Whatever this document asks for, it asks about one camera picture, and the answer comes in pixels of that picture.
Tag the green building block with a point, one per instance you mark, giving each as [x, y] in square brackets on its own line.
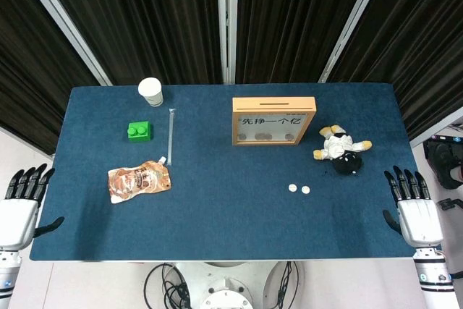
[139, 133]

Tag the dark pleated curtain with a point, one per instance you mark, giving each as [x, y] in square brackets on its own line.
[289, 16]
[144, 16]
[29, 52]
[427, 34]

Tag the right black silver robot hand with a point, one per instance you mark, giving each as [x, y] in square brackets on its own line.
[419, 222]

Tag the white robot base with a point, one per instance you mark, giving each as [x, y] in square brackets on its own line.
[228, 287]

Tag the white paper cup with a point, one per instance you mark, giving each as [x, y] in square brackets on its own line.
[150, 88]

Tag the black floor bracket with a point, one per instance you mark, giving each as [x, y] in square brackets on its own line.
[448, 203]

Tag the white metal frame post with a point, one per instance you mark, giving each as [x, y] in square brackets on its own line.
[65, 23]
[226, 16]
[437, 131]
[353, 23]

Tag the black floor box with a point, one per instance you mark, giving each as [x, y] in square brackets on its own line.
[428, 148]

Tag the clear wrapped straw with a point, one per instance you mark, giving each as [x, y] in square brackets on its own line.
[170, 135]

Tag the black shoe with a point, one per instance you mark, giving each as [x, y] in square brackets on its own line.
[446, 168]

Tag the orange spout pouch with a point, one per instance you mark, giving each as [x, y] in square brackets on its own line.
[137, 182]

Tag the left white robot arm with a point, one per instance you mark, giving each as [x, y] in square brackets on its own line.
[7, 276]

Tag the blue fabric table mat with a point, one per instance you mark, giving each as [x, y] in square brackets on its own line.
[224, 197]

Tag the plush penguin toy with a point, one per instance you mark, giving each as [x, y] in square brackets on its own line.
[340, 146]

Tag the wooden framed coin bank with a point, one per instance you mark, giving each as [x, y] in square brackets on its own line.
[271, 104]

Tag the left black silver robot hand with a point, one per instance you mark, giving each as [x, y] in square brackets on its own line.
[18, 222]

